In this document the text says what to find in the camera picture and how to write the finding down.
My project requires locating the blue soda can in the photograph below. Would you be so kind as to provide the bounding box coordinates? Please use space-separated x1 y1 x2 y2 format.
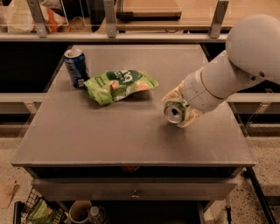
64 48 89 89

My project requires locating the green soda can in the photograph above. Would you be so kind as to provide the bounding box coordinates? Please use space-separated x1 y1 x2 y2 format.
164 101 188 124

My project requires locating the grey table drawer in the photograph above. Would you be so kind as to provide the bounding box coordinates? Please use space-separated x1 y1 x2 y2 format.
32 178 237 201

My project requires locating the orange white bag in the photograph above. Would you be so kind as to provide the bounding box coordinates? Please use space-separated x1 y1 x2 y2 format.
5 0 67 33

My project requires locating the green chip bag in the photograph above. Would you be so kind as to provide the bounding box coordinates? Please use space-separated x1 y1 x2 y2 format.
84 70 158 106

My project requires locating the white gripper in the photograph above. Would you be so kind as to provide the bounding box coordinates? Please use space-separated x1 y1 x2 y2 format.
161 70 224 128

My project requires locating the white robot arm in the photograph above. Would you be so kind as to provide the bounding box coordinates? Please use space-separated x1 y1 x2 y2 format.
162 14 280 128

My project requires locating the black wire basket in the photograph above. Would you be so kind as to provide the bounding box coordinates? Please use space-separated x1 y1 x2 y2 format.
12 188 70 224

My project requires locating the paper cup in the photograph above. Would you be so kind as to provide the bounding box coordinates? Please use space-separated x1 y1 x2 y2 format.
69 200 92 224

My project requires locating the metal shelf rail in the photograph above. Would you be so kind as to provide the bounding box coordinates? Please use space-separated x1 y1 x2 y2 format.
0 32 228 43

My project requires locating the plastic bottle under table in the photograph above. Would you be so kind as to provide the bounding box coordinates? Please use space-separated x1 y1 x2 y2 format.
88 206 109 224

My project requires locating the green bag in basket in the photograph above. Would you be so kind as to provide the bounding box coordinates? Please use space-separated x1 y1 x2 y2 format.
25 198 64 224

